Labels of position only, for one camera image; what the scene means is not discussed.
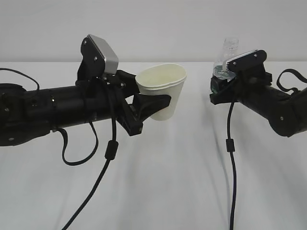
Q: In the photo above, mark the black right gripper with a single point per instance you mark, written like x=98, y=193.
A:
x=225, y=90

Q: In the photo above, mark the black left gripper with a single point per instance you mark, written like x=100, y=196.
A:
x=122, y=85

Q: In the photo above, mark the white paper cup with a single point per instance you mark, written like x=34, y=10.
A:
x=162, y=79

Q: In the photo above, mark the clear green-label water bottle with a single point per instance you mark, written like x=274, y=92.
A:
x=220, y=78

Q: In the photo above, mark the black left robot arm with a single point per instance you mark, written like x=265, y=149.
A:
x=26, y=115

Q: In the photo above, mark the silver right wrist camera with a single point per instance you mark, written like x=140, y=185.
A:
x=244, y=61

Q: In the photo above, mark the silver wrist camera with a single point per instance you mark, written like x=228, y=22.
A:
x=244, y=61
x=98, y=57

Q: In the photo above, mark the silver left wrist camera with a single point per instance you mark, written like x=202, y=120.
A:
x=98, y=57

